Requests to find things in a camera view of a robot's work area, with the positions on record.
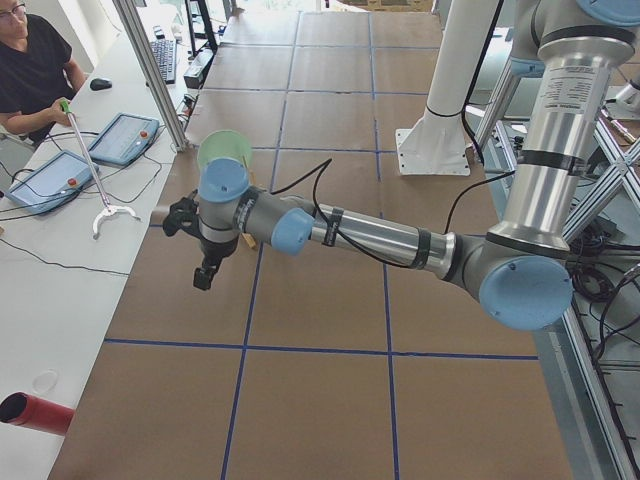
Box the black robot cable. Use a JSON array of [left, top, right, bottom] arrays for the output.
[[269, 158, 516, 269]]

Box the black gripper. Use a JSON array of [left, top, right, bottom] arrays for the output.
[[193, 239, 238, 291]]

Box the blue teach pendant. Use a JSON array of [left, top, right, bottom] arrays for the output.
[[88, 113, 160, 166], [6, 150, 93, 215]]

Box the light green plate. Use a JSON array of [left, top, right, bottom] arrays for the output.
[[196, 130, 253, 172]]

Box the person's hand on stick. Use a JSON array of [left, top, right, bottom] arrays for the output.
[[48, 99, 71, 127]]

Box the white grabber stick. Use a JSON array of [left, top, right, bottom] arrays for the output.
[[60, 100, 141, 240]]

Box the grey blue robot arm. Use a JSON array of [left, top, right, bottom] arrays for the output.
[[193, 1, 639, 330]]

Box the black floor cable bundle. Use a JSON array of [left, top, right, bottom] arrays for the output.
[[569, 219, 640, 371]]

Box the red cylinder tube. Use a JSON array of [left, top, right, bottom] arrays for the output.
[[1, 392, 75, 436]]

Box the black computer mouse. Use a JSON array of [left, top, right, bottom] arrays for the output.
[[89, 78, 112, 91]]

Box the wooden plate rack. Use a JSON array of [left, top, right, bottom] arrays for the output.
[[241, 152, 258, 250]]

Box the aluminium frame rail structure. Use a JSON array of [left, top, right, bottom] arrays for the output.
[[472, 64, 640, 480]]

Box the aluminium frame post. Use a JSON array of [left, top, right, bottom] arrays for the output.
[[112, 0, 189, 152]]

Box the black keyboard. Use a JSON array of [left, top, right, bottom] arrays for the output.
[[149, 38, 177, 84]]

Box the black pendant cable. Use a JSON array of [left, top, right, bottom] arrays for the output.
[[0, 130, 164, 276]]

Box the person in black shirt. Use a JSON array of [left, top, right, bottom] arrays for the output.
[[1, 1, 87, 143]]

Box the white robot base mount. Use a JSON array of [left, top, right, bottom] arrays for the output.
[[396, 0, 502, 176]]

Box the far blue teach pendant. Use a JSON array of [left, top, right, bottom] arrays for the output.
[[88, 113, 160, 166]]

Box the near blue teach pendant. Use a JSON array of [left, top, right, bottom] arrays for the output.
[[6, 150, 93, 215]]

